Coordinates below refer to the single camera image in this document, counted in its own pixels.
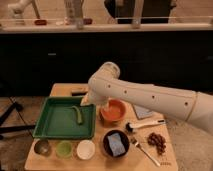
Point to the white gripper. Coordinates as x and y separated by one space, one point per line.
88 99

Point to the green pepper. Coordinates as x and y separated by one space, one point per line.
78 113

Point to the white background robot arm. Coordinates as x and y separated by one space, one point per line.
16 10

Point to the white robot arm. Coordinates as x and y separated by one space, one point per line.
193 107

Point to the green plastic cup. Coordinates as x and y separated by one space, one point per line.
64 149

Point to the metal cup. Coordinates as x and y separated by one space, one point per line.
42 147

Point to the orange bowl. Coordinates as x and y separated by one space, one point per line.
114 111

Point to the green plastic tray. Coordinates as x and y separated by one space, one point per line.
58 121

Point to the blue sponge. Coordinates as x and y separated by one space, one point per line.
116 144

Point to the dark bowl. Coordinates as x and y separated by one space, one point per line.
124 140

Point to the blue grey cloth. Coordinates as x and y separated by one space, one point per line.
141 112

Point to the metal fork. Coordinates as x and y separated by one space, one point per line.
136 143

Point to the black tripod stand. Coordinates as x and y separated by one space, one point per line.
16 117

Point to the brown grape bunch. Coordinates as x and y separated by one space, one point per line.
158 141

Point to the red dish on shelf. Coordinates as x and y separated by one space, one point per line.
40 22

